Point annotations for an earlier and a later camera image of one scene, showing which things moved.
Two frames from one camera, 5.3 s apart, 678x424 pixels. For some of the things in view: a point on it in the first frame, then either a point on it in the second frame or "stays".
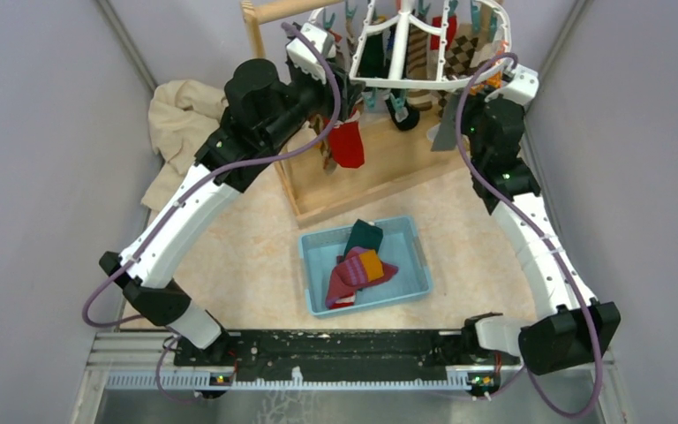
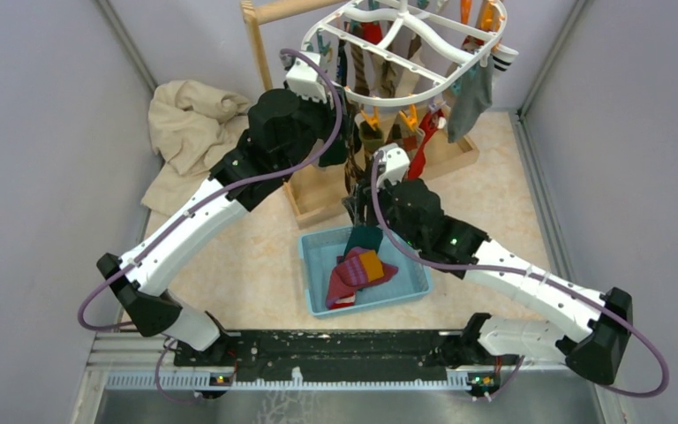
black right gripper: [470, 107] -> [384, 188]
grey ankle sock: [445, 139] -> [470, 94]
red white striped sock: [342, 302] stays
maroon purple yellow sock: [363, 266] stays
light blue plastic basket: [400, 246] stays
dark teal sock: [364, 234] stays
